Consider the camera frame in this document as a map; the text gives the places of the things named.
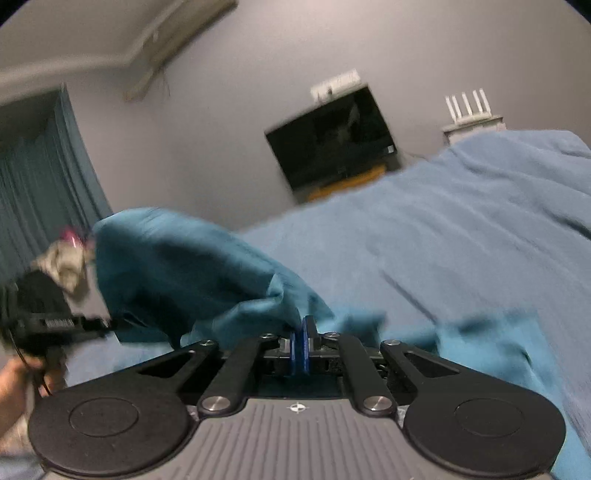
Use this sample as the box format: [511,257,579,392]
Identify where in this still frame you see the teal zip jacket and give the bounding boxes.
[90,207,591,480]

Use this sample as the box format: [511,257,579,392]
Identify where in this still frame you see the person's left hand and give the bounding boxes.
[0,356,66,439]

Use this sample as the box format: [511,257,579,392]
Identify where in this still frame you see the grey and pink soft thing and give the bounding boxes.
[30,225,95,297]

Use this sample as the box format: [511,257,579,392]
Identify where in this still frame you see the white router with antennas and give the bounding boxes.
[444,89,493,126]

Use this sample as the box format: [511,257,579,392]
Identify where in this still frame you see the wooden television stand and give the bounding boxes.
[306,165,387,202]

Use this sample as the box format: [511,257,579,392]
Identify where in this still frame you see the blue bed blanket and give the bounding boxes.
[65,129,591,467]

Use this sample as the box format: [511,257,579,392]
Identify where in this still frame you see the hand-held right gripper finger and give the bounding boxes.
[302,316,463,417]
[137,329,302,417]

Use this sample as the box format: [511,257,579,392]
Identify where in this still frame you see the teal curtain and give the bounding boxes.
[0,85,114,280]

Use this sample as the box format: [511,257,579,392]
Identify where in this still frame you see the black flat screen television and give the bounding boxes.
[264,84,399,205]

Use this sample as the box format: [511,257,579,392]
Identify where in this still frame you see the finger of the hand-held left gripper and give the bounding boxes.
[74,315,122,341]

